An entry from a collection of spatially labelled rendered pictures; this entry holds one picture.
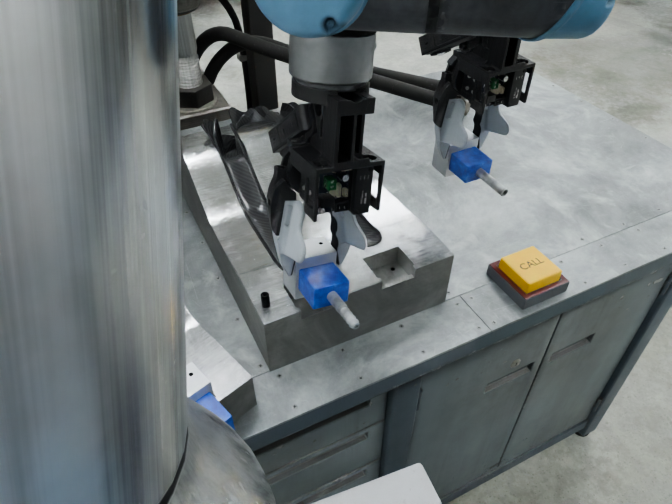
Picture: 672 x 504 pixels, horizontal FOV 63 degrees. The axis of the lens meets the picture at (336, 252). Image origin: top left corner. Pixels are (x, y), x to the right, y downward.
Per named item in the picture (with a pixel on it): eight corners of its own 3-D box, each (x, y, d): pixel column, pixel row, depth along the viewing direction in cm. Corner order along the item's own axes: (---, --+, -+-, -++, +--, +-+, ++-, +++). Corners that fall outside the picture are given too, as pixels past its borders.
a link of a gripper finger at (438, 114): (431, 127, 72) (453, 62, 67) (424, 122, 74) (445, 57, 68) (458, 127, 75) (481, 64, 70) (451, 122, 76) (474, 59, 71)
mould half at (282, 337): (445, 302, 75) (460, 227, 66) (270, 372, 67) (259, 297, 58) (299, 136, 109) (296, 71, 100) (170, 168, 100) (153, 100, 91)
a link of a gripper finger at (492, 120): (497, 163, 76) (498, 108, 70) (471, 144, 80) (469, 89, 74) (515, 154, 77) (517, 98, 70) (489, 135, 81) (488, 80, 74)
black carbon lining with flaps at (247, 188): (388, 251, 73) (394, 194, 66) (277, 290, 68) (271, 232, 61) (287, 133, 96) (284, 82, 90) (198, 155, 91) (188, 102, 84)
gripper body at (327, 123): (310, 229, 50) (316, 99, 44) (275, 191, 57) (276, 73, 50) (381, 216, 53) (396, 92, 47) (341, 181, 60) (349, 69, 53)
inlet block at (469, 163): (515, 203, 75) (524, 171, 71) (485, 214, 73) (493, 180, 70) (458, 157, 84) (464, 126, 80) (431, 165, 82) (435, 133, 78)
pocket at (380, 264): (414, 288, 70) (417, 268, 68) (378, 302, 68) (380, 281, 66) (396, 266, 73) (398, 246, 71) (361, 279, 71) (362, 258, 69)
